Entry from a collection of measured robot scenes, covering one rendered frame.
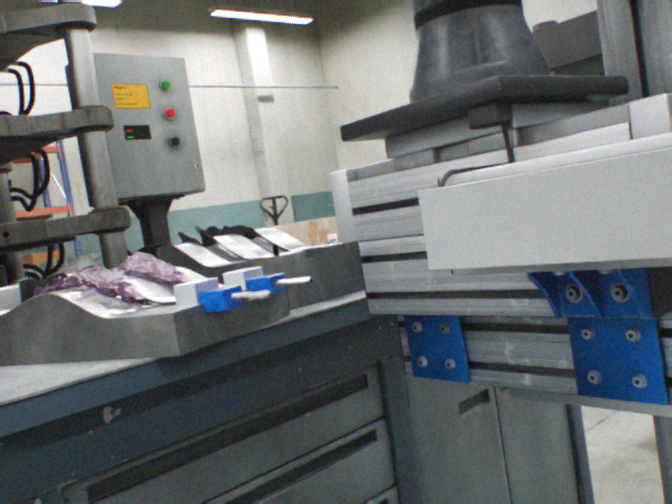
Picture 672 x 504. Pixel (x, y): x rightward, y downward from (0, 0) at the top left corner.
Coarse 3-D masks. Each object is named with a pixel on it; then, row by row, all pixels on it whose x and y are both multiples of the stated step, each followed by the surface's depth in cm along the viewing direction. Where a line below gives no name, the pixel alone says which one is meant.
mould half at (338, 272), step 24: (240, 240) 142; (288, 240) 147; (192, 264) 131; (216, 264) 129; (240, 264) 120; (264, 264) 116; (288, 264) 114; (312, 264) 117; (336, 264) 121; (360, 264) 125; (288, 288) 113; (312, 288) 117; (336, 288) 121; (360, 288) 125
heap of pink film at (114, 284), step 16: (128, 256) 114; (144, 256) 112; (80, 272) 101; (96, 272) 101; (112, 272) 103; (128, 272) 109; (144, 272) 109; (160, 272) 108; (176, 272) 108; (48, 288) 103; (64, 288) 103; (96, 288) 99; (112, 288) 99; (128, 288) 99
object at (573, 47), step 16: (592, 16) 469; (544, 32) 496; (560, 32) 487; (576, 32) 479; (592, 32) 471; (544, 48) 498; (560, 48) 489; (576, 48) 480; (592, 48) 472; (560, 64) 491; (576, 64) 492; (592, 64) 503
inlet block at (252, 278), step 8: (232, 272) 101; (240, 272) 100; (248, 272) 101; (256, 272) 103; (224, 280) 102; (232, 280) 101; (240, 280) 100; (248, 280) 100; (256, 280) 100; (264, 280) 99; (272, 280) 99; (280, 280) 100; (288, 280) 99; (296, 280) 98; (304, 280) 98; (312, 280) 98; (248, 288) 100; (256, 288) 100; (264, 288) 99; (272, 288) 99; (280, 288) 101
